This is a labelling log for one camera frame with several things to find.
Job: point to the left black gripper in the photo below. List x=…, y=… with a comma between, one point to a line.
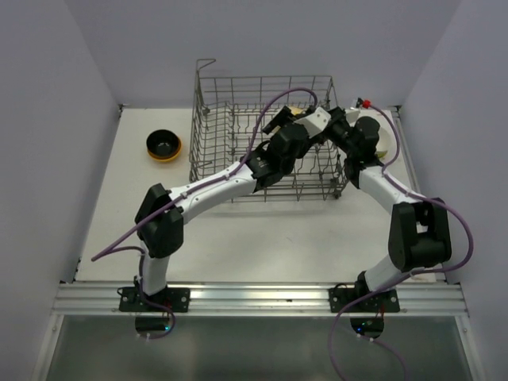
x=283, y=116

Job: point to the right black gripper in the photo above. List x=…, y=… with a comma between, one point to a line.
x=337, y=114

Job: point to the cream white bowl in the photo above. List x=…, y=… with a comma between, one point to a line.
x=297, y=112

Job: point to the lime green bowl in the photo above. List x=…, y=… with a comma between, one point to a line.
x=381, y=153

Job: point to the beige bowl with sunflower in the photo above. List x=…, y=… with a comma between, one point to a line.
x=385, y=140

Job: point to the grey wire dish rack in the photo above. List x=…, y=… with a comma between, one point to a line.
x=224, y=114

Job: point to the beige brown glazed bowl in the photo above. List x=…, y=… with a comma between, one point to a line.
x=161, y=134

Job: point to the yellow bowl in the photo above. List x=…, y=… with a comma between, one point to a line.
x=164, y=151

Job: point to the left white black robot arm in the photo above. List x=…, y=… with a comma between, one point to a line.
x=163, y=213

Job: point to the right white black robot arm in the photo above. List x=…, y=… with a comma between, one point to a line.
x=418, y=237

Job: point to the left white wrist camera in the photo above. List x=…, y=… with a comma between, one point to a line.
x=316, y=121

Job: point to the aluminium mounting rail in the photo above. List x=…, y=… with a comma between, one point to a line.
x=267, y=300

